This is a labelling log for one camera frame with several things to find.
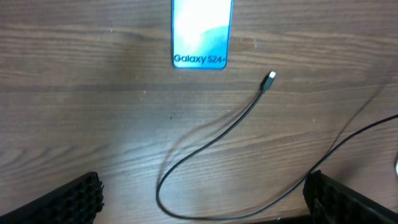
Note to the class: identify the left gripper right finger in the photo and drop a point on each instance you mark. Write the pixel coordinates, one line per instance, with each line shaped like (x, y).
(330, 202)

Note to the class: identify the Samsung Galaxy smartphone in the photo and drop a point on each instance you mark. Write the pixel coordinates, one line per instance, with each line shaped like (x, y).
(201, 33)

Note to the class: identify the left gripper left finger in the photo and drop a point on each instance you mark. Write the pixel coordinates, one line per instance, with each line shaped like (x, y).
(78, 201)

